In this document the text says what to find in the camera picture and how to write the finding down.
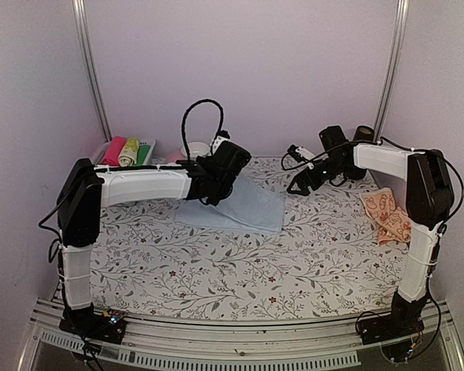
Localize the light blue towel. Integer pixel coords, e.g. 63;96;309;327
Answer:
175;175;285;235

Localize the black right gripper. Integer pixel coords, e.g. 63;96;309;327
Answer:
288;156;350;196

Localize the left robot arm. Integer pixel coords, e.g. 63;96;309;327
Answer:
38;136;251;335

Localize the white bowl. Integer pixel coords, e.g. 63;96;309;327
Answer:
180;141;210;160

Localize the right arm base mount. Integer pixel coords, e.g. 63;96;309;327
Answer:
355;311;425;345

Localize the white plastic basket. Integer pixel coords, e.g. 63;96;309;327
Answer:
90;138;157;166

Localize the pink rolled towel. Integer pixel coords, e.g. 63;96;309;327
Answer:
101;136;127;167

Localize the pink plate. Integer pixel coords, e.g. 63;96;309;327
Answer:
165;150;185;164

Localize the left black cable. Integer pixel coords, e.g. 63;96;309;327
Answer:
180;99;225;165

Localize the yellow-green rolled towel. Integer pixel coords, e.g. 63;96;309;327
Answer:
118;138;139;167

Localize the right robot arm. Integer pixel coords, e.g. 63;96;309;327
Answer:
287;125;454;337

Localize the dark brown cylinder cup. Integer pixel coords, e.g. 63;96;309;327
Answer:
353;125;374;143

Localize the green rolled towel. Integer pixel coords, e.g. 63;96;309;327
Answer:
135;143;152;166

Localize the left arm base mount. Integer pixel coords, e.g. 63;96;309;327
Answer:
59;303;127;345

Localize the orange patterned towel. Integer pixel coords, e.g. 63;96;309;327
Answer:
360;188;411;245

